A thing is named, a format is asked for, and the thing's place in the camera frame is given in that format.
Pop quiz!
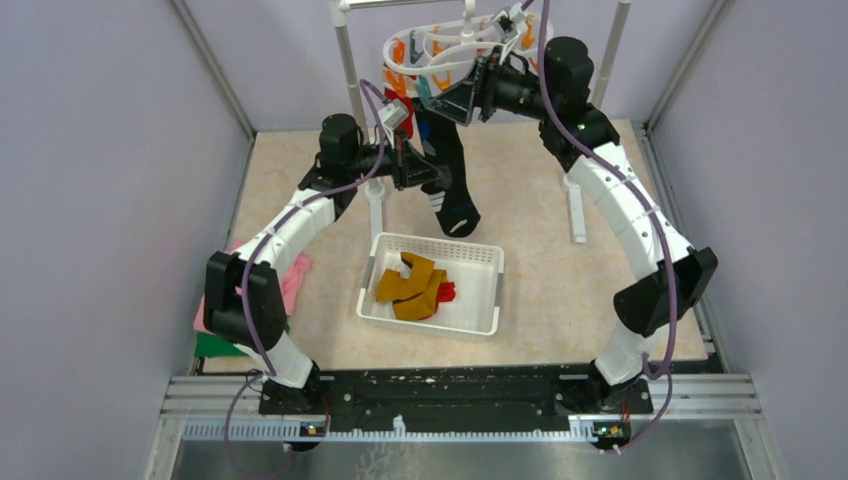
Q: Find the green cloth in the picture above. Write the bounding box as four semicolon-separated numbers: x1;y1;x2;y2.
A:
194;324;293;360

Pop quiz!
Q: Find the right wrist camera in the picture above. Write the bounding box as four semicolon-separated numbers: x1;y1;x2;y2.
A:
489;1;536;53

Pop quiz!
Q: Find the teal clothespin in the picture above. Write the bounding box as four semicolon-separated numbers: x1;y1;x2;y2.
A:
415;76;433;104

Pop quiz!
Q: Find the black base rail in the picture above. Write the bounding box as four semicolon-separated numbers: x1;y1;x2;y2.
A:
259;364;654;433

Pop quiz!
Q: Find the black sock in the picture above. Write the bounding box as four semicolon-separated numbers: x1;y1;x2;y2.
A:
415;103;481;238

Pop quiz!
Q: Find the red snowflake sock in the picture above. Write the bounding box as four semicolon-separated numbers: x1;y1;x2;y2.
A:
436;282;456;305
384;87;415;139

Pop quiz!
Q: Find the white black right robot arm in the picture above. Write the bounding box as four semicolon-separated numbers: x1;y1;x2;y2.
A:
425;36;718;412

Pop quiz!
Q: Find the pink cloth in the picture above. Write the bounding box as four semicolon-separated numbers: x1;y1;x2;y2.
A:
193;254;312;334

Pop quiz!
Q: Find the white plastic basket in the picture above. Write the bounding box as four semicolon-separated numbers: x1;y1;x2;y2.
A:
356;232;504;340

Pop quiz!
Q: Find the white cable duct strip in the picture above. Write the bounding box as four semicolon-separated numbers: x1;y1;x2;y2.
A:
182;417;598;443

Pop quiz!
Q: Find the white plastic clip hanger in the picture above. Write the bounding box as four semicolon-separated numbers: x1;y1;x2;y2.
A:
382;0;538;77

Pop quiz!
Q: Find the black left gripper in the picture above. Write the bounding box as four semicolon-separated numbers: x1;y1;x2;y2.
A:
346;128;444;191

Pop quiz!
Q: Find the mustard yellow sock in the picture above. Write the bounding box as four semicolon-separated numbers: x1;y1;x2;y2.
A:
376;252;435;302
392;269;450;321

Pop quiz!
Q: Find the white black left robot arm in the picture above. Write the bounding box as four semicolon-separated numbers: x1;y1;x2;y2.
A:
201;113;450;414

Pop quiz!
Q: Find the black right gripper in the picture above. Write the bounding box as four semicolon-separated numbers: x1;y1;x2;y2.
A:
424;47;555;129

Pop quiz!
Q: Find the orange clothespin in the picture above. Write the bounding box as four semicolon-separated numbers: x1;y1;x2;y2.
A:
383;37;407;98

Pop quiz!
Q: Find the white metal drying rack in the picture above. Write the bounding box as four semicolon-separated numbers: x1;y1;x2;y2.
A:
330;1;630;243

